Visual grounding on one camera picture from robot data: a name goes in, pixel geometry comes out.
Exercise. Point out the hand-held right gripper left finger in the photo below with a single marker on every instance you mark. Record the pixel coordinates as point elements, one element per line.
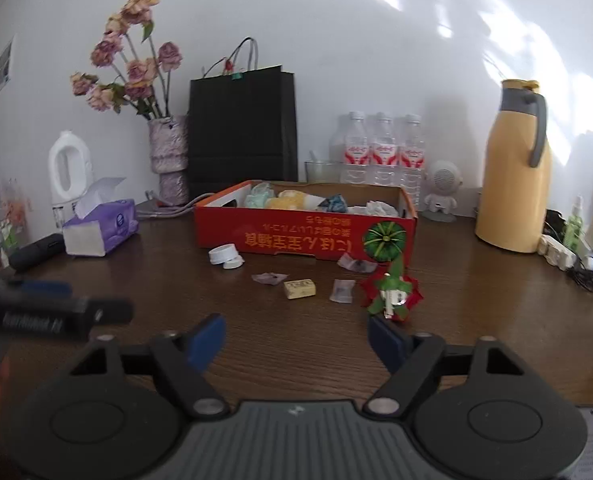
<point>206,342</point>

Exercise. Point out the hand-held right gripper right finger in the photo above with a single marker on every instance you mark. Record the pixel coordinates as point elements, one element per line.
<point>386,342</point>

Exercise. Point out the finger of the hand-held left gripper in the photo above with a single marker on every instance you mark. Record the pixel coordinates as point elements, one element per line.
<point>46,290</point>
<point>109,312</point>

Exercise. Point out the red artificial flower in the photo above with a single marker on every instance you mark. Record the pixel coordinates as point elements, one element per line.
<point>411,295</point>

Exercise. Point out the small clear wrapper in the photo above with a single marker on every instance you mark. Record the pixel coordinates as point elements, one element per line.
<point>269,279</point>
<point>354,263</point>
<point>341,291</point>

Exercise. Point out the white round jar lid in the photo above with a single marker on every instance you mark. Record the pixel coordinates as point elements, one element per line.
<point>235,264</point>

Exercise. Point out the white round plastic jar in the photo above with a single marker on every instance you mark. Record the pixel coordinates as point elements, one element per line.
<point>222,253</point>

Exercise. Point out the cream rectangular block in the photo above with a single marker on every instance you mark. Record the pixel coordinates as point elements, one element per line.
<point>300,290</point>

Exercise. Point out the white tissue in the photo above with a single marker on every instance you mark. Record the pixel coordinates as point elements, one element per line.
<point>379,208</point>

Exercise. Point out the red cardboard box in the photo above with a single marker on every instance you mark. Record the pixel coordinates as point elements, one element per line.
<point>286,230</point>

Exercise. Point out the dark teal packet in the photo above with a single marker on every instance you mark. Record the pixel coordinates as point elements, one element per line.
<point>334,205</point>

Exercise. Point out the iridescent clear plastic bag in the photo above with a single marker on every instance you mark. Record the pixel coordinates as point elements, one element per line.
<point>259,197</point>

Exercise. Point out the yellow and white plush toy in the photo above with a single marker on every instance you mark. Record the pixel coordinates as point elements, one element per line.
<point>286,202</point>

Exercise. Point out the black oblong case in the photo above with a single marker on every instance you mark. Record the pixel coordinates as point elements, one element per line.
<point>36,252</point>

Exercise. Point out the purple tissue pack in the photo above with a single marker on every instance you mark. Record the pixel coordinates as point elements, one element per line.
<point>111,225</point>

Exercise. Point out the white detergent bottle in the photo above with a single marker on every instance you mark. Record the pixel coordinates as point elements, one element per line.
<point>81,160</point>

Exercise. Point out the white robot speaker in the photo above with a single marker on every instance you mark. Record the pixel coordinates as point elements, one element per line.
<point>441,180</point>

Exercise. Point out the purple textured vase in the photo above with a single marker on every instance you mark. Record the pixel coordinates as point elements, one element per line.
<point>169,150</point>

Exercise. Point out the clear glass cup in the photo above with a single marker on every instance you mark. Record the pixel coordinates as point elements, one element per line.
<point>321,170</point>

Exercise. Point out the clear water bottle red label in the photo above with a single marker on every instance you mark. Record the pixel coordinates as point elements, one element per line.
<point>355,152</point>
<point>383,152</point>
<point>411,157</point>

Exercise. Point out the white power strip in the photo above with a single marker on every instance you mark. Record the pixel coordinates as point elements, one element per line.
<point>556,251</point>

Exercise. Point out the yellow thermos jug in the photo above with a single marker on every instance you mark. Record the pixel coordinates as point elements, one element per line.
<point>511,185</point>

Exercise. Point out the green spray bottle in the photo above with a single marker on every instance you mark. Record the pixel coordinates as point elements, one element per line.
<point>573,227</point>

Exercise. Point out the black paper bag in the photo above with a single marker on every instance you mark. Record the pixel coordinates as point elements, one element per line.
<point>241,125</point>

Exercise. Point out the dried pink flowers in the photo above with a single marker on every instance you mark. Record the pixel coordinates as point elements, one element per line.
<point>136,72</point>

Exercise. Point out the small wall poster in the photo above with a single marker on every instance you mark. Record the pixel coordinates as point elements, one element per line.
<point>5,65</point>

